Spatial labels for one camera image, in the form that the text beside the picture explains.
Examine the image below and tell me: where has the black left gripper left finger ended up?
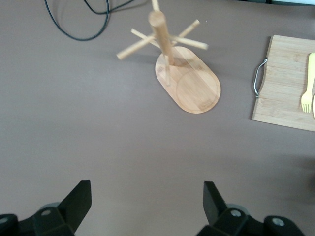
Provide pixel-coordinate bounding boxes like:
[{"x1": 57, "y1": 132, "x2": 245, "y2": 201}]
[{"x1": 31, "y1": 180, "x2": 92, "y2": 236}]

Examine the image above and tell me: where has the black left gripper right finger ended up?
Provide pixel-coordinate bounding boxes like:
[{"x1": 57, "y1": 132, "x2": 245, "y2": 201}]
[{"x1": 203, "y1": 181, "x2": 251, "y2": 236}]

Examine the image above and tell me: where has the brown table cover sheet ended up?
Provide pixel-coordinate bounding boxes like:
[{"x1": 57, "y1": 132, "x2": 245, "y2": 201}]
[{"x1": 0, "y1": 0, "x2": 315, "y2": 236}]

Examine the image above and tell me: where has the wooden mug tree stand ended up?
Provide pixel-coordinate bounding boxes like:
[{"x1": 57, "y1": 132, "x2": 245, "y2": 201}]
[{"x1": 117, "y1": 0, "x2": 221, "y2": 114}]

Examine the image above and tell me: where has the yellow plastic fork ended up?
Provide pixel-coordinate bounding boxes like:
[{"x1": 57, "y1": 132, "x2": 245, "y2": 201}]
[{"x1": 300, "y1": 52, "x2": 315, "y2": 114}]

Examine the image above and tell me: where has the bamboo cutting board with handle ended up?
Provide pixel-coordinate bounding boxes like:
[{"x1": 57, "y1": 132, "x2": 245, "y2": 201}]
[{"x1": 251, "y1": 34, "x2": 315, "y2": 132}]

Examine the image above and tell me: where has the black cable loop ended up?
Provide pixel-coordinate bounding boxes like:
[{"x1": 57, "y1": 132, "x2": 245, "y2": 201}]
[
  {"x1": 44, "y1": 0, "x2": 110, "y2": 41},
  {"x1": 82, "y1": 0, "x2": 148, "y2": 15}
]

